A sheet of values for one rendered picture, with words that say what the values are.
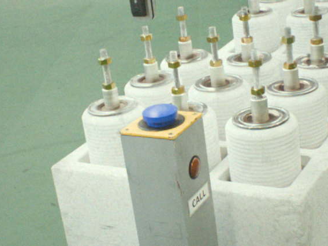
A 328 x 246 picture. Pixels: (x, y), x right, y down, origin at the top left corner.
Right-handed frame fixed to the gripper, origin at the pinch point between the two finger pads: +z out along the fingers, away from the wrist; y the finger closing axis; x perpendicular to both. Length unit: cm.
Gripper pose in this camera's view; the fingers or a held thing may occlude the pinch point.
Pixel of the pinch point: (142, 2)
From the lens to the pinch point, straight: 74.7
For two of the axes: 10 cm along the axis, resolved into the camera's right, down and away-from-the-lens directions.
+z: 1.3, 9.2, 3.7
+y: -4.9, 3.8, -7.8
